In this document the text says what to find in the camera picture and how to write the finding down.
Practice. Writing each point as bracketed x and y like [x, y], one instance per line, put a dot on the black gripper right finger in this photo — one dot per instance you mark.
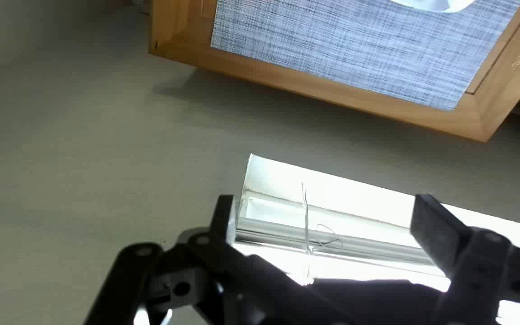
[483, 271]

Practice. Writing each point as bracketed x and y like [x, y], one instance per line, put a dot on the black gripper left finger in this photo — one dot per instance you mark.
[212, 282]

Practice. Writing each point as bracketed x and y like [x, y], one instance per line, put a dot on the white clothes iron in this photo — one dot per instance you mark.
[435, 4]

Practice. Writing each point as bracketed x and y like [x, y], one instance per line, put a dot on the window with white blinds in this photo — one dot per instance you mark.
[357, 204]

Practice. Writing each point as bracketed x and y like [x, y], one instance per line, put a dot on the wooden side table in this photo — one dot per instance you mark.
[182, 29]

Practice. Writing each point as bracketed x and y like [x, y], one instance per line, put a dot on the grey woven placemat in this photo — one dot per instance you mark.
[344, 41]

